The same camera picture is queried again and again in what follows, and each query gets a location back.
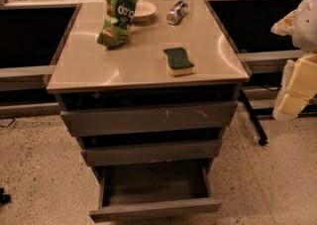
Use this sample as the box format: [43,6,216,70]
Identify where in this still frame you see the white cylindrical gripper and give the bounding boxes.
[270,10,317,121]

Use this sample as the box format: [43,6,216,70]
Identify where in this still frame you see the grey bottom drawer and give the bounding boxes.
[90,160,222,223]

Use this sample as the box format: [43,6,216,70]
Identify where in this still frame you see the grey drawer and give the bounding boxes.
[77,128,224,167]
[90,160,222,223]
[61,83,240,137]

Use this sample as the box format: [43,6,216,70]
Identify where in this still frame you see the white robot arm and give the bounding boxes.
[271,0,317,121]

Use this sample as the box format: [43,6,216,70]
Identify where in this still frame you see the grey middle drawer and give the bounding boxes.
[77,128,224,167]

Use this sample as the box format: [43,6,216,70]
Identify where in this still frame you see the grey drawer cabinet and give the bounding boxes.
[46,0,250,224]

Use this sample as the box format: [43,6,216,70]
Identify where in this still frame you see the grey top drawer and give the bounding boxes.
[61,83,240,137]

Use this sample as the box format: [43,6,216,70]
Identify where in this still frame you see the black metal table leg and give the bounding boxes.
[240,90,268,146]

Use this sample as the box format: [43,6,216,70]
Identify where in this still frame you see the silver soda can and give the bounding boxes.
[166,0,188,25]

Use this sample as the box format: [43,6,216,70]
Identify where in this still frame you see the yellow green sponge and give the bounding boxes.
[162,48,194,76]

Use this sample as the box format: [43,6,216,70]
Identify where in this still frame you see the white bowl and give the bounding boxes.
[133,1,157,23]

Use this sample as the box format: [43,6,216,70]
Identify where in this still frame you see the green chip bag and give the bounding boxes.
[97,0,139,48]

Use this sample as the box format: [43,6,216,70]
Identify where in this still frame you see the black object on floor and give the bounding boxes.
[0,187,11,205]

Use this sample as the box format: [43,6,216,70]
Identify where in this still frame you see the black floor cable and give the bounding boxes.
[0,118,17,129]

